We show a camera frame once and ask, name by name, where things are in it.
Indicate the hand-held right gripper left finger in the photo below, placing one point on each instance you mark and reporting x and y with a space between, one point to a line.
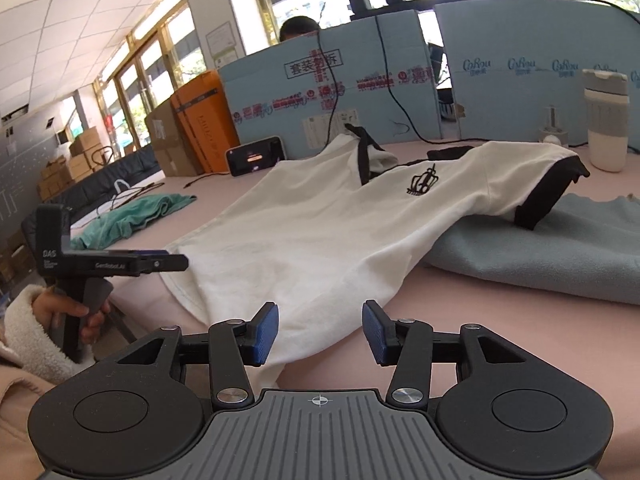
265 335

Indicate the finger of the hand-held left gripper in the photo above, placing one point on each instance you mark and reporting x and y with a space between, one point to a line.
167 262

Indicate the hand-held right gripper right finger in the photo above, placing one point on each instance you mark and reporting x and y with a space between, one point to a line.
374 332

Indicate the white black-trimmed polo shirt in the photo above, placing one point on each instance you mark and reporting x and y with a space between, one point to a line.
325 220

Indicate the blue-grey fleece garment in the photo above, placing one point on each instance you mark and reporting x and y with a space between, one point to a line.
550 255

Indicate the person's left hand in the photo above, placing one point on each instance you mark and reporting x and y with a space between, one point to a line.
55 307

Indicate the green cloth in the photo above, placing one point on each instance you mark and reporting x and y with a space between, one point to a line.
130 215

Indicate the black sofa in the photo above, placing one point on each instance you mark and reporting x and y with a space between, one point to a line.
100 180

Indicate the stack of cardboard boxes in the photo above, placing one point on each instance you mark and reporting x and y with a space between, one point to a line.
65 165

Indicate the brown cardboard box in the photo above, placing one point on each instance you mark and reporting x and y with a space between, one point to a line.
170 145

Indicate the white-cased smartphone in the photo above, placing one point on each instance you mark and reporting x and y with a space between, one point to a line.
255 156

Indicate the orange box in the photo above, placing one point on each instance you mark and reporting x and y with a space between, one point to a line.
205 120

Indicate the taped light blue cardboard box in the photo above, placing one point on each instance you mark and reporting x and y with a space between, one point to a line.
280 85

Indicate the white power adapter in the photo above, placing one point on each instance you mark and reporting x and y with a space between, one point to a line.
554 135

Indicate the plain light blue cardboard box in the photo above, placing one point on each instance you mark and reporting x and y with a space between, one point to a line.
525 105

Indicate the white grey-sleeved tumbler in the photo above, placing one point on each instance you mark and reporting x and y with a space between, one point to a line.
606 130

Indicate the white wall notice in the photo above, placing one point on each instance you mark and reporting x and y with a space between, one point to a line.
220 40

